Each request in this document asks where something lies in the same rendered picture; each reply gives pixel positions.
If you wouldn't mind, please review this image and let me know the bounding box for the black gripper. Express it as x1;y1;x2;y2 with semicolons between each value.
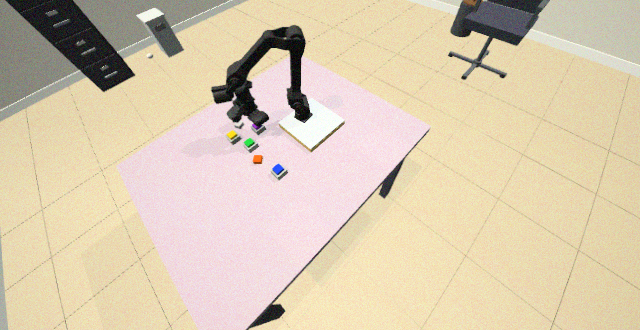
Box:
232;96;269;127

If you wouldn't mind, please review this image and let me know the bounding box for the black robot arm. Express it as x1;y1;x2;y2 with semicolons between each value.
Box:
211;25;313;123

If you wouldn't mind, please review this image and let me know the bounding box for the green button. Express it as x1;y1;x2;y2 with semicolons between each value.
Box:
242;138;259;153

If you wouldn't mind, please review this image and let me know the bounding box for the purple button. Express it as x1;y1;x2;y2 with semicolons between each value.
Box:
250;124;266;135

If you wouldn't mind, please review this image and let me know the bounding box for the yellow button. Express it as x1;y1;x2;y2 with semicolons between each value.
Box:
226;130;241;145

